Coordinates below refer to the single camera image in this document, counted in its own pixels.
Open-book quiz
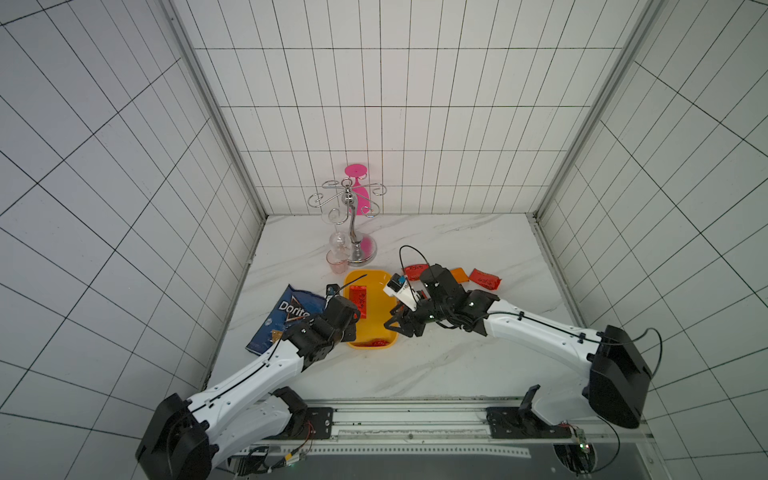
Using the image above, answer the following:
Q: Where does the orange tea bag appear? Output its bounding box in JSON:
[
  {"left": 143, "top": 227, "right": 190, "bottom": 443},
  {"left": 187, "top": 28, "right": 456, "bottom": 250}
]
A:
[{"left": 450, "top": 267, "right": 470, "bottom": 284}]

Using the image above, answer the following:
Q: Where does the red tea bag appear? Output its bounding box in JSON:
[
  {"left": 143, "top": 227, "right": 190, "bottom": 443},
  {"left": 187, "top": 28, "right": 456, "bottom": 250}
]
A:
[
  {"left": 403, "top": 263, "right": 429, "bottom": 282},
  {"left": 469, "top": 269, "right": 502, "bottom": 291},
  {"left": 348, "top": 285, "right": 367, "bottom": 319},
  {"left": 357, "top": 339, "right": 391, "bottom": 349}
]

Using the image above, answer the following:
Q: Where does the yellow plastic storage box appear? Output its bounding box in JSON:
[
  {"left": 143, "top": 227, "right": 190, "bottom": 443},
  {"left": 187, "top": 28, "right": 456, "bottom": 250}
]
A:
[{"left": 342, "top": 269, "right": 398, "bottom": 350}]

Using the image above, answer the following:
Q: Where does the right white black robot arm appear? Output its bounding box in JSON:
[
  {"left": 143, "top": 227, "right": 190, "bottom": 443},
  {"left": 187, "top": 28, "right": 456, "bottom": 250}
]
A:
[{"left": 383, "top": 264, "right": 656, "bottom": 433}]

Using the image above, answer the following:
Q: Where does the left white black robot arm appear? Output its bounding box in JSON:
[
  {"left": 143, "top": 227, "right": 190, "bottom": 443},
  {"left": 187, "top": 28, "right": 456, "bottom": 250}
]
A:
[{"left": 135, "top": 296, "right": 361, "bottom": 479}]

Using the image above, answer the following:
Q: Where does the blue Doritos chip bag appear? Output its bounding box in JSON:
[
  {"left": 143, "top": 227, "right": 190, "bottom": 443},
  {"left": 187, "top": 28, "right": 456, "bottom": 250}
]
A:
[{"left": 245, "top": 285, "right": 326, "bottom": 355}]

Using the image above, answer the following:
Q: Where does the small pink glass cup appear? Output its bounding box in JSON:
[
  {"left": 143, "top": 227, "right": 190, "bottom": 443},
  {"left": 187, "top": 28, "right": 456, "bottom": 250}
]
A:
[{"left": 326, "top": 250, "right": 349, "bottom": 275}]

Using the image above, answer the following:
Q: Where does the clear hanging wine glass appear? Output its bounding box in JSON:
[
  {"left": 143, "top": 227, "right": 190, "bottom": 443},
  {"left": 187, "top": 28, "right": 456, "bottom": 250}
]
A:
[{"left": 322, "top": 206, "right": 350, "bottom": 255}]

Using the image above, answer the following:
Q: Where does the chrome wine glass rack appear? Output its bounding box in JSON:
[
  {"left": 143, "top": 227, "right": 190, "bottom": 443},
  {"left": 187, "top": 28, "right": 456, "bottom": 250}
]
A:
[{"left": 307, "top": 177, "right": 387, "bottom": 267}]

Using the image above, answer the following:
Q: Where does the pink hanging wine glass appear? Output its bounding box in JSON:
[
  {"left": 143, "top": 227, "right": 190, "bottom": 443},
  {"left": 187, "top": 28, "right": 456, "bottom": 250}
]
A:
[{"left": 345, "top": 164, "right": 372, "bottom": 215}]

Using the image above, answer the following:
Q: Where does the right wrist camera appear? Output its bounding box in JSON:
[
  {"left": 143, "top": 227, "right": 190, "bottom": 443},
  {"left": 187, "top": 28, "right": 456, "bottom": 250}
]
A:
[{"left": 383, "top": 273, "right": 421, "bottom": 312}]

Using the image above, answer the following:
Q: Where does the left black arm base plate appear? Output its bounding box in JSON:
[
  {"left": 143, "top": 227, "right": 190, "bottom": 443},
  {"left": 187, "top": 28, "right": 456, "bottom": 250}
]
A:
[{"left": 269, "top": 407, "right": 335, "bottom": 440}]

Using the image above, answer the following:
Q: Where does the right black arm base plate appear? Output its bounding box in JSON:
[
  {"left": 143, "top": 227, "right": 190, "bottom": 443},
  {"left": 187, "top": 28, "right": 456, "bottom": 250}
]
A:
[{"left": 486, "top": 407, "right": 572, "bottom": 440}]

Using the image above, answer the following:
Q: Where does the aluminium mounting rail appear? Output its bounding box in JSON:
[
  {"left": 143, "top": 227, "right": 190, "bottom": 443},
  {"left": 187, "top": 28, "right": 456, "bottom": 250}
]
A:
[{"left": 238, "top": 397, "right": 652, "bottom": 459}]

